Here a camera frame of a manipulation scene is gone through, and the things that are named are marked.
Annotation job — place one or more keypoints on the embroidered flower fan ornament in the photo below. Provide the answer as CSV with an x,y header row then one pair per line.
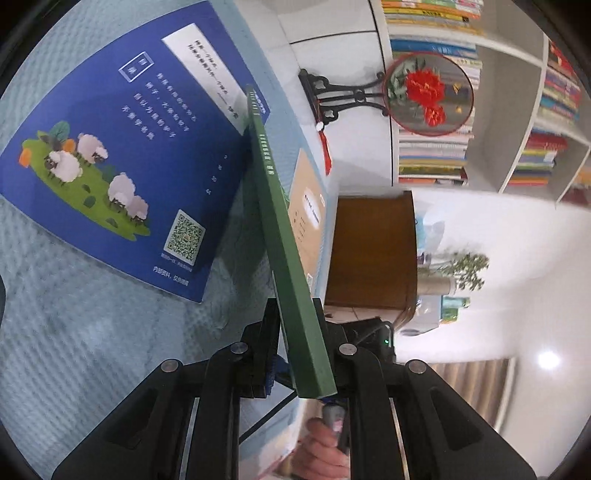
x,y
425,87

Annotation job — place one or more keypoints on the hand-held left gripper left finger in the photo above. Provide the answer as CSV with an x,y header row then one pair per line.
x,y
265,341

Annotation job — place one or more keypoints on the row of pale shelf books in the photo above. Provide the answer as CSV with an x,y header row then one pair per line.
x,y
429,157

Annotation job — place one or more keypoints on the person's right hand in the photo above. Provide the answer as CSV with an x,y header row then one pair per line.
x,y
323,454

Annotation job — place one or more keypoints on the light blue quilted mat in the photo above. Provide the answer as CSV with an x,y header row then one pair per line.
x,y
69,346

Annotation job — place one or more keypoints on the brown wooden cabinet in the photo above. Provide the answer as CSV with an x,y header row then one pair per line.
x,y
369,249

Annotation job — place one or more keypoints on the green leafy plant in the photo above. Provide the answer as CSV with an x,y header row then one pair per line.
x,y
466,270

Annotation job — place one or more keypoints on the white bookshelf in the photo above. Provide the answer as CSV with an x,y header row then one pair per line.
x,y
508,115

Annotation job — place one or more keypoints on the cream vase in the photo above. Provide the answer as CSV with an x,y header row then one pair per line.
x,y
438,286

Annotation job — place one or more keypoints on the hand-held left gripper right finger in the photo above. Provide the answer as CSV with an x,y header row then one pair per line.
x,y
341,374

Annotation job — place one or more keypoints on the row of yellow orange books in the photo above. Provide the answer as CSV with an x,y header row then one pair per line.
x,y
429,11

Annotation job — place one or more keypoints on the tan striped curtain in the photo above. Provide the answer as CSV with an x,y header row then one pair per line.
x,y
475,392

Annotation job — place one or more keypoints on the blue sheep book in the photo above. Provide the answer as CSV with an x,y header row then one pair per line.
x,y
138,138

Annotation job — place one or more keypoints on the light blue tissue box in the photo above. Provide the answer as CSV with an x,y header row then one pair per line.
x,y
431,228

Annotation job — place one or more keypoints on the light green book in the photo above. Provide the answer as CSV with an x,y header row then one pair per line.
x,y
287,258

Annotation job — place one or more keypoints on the row of colourful shelf books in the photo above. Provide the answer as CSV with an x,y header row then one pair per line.
x,y
561,87
535,159

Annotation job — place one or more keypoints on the red tassel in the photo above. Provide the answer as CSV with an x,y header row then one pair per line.
x,y
327,152

